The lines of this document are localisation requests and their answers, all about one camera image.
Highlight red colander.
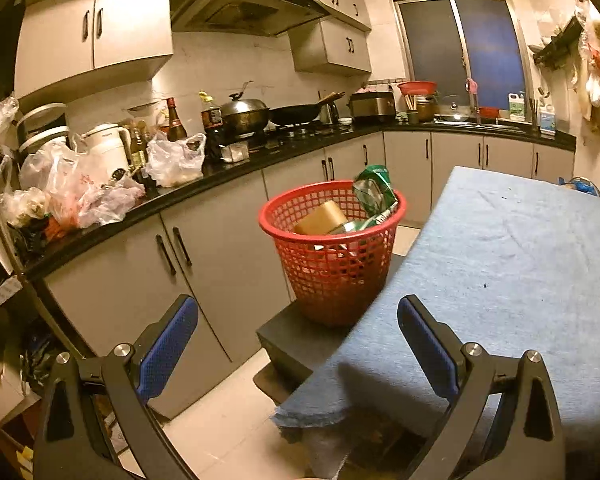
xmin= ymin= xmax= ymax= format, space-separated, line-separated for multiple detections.
xmin=397 ymin=81 xmax=438 ymax=97

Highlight silver rice cooker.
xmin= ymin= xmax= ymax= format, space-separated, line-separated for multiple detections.
xmin=348 ymin=91 xmax=397 ymax=123

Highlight glass pot lid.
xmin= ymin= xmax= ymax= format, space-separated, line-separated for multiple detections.
xmin=439 ymin=95 xmax=471 ymax=122

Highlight green snack wrapper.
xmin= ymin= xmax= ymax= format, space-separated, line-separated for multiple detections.
xmin=352 ymin=164 xmax=400 ymax=226

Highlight kitchen window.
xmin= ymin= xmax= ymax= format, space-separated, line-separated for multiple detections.
xmin=380 ymin=0 xmax=533 ymax=111

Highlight brown bottle red cap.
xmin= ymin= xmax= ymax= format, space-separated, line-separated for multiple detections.
xmin=166 ymin=97 xmax=188 ymax=142

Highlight brown jar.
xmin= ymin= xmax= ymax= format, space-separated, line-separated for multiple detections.
xmin=416 ymin=95 xmax=437 ymax=123

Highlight blue tablecloth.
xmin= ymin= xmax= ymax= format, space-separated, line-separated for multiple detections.
xmin=271 ymin=166 xmax=600 ymax=461

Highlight white jug blue label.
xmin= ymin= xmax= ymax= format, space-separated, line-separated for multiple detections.
xmin=539 ymin=102 xmax=557 ymax=135

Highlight small wall cabinet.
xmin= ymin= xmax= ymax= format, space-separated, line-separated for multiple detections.
xmin=290 ymin=17 xmax=373 ymax=77

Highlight black frying pan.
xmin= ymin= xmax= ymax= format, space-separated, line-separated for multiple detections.
xmin=269 ymin=91 xmax=347 ymax=127

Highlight range hood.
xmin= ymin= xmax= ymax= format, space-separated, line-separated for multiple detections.
xmin=170 ymin=0 xmax=331 ymax=37

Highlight white electric kettle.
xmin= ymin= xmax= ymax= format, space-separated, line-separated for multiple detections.
xmin=82 ymin=124 xmax=132 ymax=176

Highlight red plastic basket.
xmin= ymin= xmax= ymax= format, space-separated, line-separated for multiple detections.
xmin=258 ymin=180 xmax=408 ymax=328

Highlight dark bottle yellow cap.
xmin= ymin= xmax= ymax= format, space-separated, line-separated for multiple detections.
xmin=199 ymin=91 xmax=227 ymax=161

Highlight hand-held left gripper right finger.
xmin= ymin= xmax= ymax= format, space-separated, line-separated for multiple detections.
xmin=396 ymin=294 xmax=566 ymax=480

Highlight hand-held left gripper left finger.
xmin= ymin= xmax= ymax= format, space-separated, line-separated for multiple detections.
xmin=32 ymin=294 xmax=200 ymax=480

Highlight large wall cabinets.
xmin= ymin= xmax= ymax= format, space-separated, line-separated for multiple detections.
xmin=14 ymin=0 xmax=175 ymax=98

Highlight gas stove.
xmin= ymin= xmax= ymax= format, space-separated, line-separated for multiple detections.
xmin=250 ymin=124 xmax=353 ymax=145

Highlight silver can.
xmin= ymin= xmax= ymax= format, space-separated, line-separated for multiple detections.
xmin=327 ymin=219 xmax=365 ymax=235

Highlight steel wok with lid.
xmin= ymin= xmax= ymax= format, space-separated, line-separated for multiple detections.
xmin=219 ymin=80 xmax=272 ymax=136

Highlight white jug green label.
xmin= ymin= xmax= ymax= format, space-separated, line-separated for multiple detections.
xmin=509 ymin=91 xmax=528 ymax=122

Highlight black wall rack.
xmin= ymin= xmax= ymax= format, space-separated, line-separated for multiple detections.
xmin=529 ymin=15 xmax=585 ymax=68

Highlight brown cardboard box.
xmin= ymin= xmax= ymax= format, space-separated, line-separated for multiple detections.
xmin=294 ymin=200 xmax=350 ymax=236

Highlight black stool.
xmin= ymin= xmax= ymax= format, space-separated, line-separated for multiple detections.
xmin=255 ymin=255 xmax=406 ymax=391

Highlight small steel container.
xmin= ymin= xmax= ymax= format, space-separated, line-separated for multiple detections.
xmin=220 ymin=142 xmax=248 ymax=163

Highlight pile of plastic bags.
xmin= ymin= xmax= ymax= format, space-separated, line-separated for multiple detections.
xmin=0 ymin=140 xmax=146 ymax=231

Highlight hanging plastic bags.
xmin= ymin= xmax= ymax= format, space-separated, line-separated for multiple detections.
xmin=572 ymin=0 xmax=600 ymax=121

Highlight steel faucet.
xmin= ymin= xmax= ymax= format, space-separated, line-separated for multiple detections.
xmin=462 ymin=77 xmax=482 ymax=126

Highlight blue plastic bag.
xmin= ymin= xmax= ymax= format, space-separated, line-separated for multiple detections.
xmin=560 ymin=176 xmax=600 ymax=198

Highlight white plastic bag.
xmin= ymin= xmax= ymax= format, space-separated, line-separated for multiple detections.
xmin=146 ymin=132 xmax=207 ymax=187

